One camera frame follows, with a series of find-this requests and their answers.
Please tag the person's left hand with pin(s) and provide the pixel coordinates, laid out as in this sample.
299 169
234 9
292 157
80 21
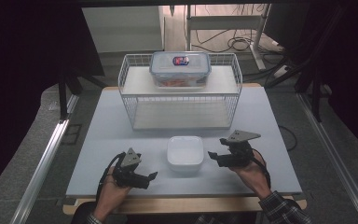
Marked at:
108 196

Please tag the white square plastic container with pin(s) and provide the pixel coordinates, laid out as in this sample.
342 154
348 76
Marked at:
185 154

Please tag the white metal desk frame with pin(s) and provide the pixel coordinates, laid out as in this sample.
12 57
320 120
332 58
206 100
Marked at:
227 22

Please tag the black metal stand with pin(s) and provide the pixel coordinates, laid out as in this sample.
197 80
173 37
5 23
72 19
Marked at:
316 96
63 96

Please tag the dark floor vent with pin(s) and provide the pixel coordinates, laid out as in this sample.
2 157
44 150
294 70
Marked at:
72 134

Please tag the person's right hand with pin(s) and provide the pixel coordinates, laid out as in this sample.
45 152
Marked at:
254 177

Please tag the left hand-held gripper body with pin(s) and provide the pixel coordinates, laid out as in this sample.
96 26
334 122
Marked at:
130 161

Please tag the white power strip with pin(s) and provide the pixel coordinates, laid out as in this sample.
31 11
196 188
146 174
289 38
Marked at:
281 71

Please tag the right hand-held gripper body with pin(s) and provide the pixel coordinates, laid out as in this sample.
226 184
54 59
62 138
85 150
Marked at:
240 152

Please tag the clear container with blue-rimmed lid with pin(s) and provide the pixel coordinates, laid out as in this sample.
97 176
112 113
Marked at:
180 67

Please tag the aluminium rail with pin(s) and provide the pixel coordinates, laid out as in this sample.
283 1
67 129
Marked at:
42 169
335 161

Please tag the white cabinet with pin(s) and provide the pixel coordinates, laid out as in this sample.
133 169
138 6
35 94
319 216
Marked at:
121 29

